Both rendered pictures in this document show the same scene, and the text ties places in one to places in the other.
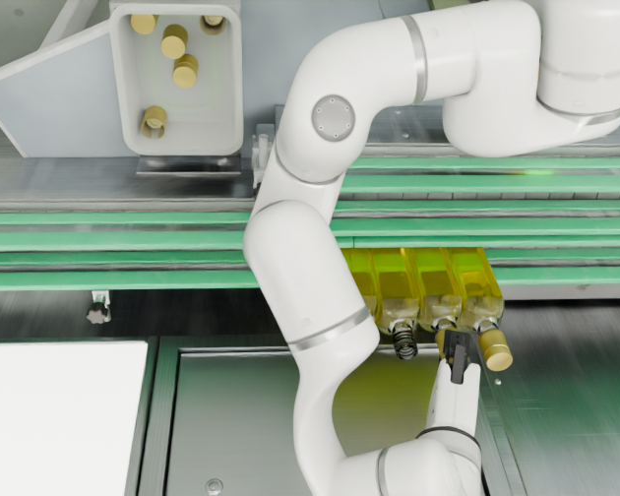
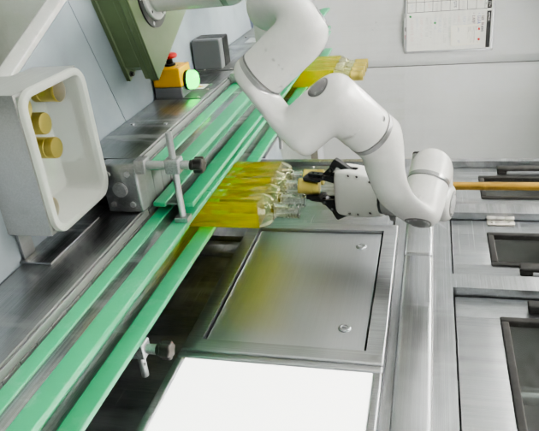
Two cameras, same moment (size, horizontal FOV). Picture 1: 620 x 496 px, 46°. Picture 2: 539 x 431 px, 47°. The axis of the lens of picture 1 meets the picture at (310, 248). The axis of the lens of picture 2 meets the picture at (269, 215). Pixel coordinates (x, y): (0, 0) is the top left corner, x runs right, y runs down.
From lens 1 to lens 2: 101 cm
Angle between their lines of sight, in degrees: 58
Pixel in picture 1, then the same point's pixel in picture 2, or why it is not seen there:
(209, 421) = (285, 328)
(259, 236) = (346, 90)
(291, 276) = (367, 99)
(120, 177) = (48, 273)
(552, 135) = not seen: hidden behind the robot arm
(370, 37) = not seen: outside the picture
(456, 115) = not seen: hidden behind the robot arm
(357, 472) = (424, 185)
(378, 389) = (285, 256)
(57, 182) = (21, 309)
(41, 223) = (71, 328)
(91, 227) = (102, 299)
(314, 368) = (397, 139)
